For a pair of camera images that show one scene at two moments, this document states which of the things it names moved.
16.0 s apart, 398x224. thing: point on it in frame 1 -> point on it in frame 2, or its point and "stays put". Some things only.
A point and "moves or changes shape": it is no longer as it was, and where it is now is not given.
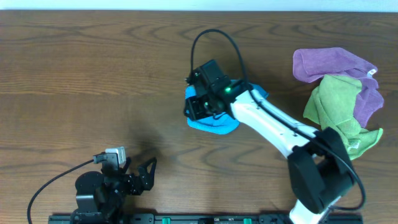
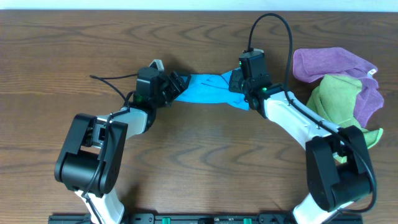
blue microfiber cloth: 224,124 moves or changes shape
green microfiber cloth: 332,104 stays put
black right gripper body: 202,107 -> 237,84
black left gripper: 139,186 -> 180,87
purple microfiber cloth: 310,64 stays put
